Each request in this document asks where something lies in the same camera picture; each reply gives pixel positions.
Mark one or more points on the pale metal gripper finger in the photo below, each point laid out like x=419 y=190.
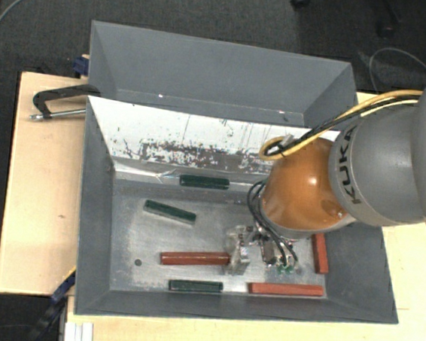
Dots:
x=238 y=264
x=234 y=239

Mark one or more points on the red-brown flat block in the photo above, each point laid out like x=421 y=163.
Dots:
x=285 y=289
x=194 y=258
x=320 y=253

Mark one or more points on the dark green flat block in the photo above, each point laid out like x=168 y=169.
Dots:
x=195 y=286
x=204 y=182
x=170 y=211

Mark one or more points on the grey metal bin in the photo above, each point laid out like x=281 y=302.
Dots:
x=216 y=71

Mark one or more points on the pale wood flat board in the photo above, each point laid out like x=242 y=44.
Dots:
x=45 y=186

